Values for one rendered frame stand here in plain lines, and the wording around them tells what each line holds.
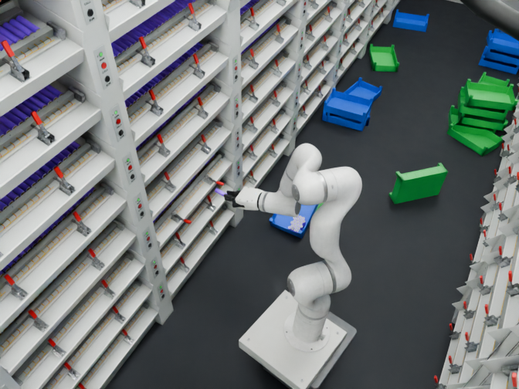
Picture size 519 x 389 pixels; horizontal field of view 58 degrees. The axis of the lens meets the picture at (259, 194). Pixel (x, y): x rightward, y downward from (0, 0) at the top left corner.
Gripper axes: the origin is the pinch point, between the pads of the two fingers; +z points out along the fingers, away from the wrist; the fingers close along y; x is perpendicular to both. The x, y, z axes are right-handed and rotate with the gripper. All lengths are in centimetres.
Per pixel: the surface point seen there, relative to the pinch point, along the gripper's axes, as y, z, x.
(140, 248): 38.6, 19.9, 0.0
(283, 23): -94, 9, -39
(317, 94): -157, 21, 34
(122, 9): 25, 1, -87
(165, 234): 21.6, 22.3, 8.2
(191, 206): 3.0, 20.7, 7.5
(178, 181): 9.1, 17.3, -11.6
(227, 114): -30.1, 12.4, -21.7
